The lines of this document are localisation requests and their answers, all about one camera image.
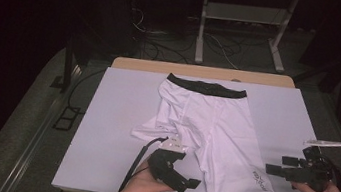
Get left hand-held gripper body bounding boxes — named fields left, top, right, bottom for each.
left=143, top=134, right=197, bottom=192

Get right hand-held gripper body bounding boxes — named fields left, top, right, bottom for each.
left=290, top=133, right=341, bottom=192

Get white shorts with black waistband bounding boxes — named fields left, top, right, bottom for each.
left=122, top=67, right=295, bottom=192

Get person's left hand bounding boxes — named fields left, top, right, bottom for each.
left=117, top=155, right=181, bottom=192

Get white metal shelf stand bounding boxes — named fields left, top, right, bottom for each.
left=192, top=0, right=300, bottom=77

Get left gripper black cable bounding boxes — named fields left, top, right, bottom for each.
left=117, top=131, right=170, bottom=192

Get tangle of floor cables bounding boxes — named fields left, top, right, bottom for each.
left=125, top=5, right=248, bottom=73

